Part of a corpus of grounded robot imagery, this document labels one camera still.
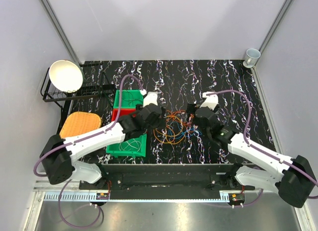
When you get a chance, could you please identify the orange woven basket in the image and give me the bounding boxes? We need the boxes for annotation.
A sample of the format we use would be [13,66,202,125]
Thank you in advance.
[59,112,102,139]

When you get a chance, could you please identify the far green plastic bin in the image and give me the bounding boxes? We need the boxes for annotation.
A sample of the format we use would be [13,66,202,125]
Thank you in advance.
[121,90,143,109]

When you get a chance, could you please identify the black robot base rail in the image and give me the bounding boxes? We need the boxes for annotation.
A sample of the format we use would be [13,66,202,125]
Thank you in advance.
[79,164,254,202]

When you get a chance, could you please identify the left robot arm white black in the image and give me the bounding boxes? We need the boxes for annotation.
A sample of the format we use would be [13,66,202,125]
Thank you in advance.
[39,103,165,189]

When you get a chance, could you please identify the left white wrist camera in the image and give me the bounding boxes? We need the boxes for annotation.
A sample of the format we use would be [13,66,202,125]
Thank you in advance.
[140,89,158,107]

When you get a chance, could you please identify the white mug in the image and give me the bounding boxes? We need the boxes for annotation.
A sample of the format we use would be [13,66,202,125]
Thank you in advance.
[243,48,261,68]

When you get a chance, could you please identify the black wire dish rack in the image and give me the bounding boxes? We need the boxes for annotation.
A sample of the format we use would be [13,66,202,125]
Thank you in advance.
[40,62,116,133]

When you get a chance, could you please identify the white bowl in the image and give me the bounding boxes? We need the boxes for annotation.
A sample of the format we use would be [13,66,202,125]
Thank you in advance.
[49,60,83,92]

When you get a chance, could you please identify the pink cable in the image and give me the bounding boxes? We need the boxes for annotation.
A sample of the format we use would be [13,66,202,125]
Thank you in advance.
[187,115,198,132]

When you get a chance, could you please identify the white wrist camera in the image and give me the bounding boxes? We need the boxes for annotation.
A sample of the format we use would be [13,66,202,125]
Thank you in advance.
[140,89,158,107]
[200,92,219,110]

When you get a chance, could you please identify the red plastic bin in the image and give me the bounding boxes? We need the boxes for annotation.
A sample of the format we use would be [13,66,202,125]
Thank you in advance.
[111,108,138,122]

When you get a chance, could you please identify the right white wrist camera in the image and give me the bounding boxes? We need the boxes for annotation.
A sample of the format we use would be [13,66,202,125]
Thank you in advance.
[200,92,219,110]

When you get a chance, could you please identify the brown cable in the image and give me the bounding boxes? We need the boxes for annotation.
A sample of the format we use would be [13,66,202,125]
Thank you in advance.
[116,90,145,109]

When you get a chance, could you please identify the near green plastic bin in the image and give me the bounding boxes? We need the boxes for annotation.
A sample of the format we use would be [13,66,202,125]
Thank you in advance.
[106,134,147,157]

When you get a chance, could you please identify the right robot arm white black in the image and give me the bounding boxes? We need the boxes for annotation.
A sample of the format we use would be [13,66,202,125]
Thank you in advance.
[186,104,317,208]

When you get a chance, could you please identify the white cable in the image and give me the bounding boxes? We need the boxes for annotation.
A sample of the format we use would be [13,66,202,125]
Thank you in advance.
[118,139,141,152]

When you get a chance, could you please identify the yellow cable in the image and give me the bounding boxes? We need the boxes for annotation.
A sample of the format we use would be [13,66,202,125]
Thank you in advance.
[153,126,187,145]

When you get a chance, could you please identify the green plastic bin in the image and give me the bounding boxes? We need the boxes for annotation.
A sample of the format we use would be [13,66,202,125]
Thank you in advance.
[106,134,147,157]
[121,90,143,109]

